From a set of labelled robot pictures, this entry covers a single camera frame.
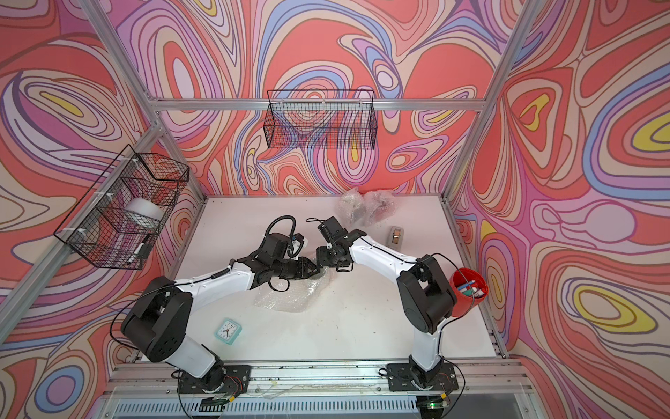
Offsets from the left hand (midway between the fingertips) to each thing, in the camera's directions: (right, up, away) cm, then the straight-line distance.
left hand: (322, 272), depth 85 cm
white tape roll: (-49, +19, -13) cm, 55 cm away
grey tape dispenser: (+28, +11, +15) cm, 34 cm away
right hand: (+2, 0, +5) cm, 5 cm away
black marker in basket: (-49, +9, -13) cm, 52 cm away
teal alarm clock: (-29, -18, -4) cm, 34 cm away
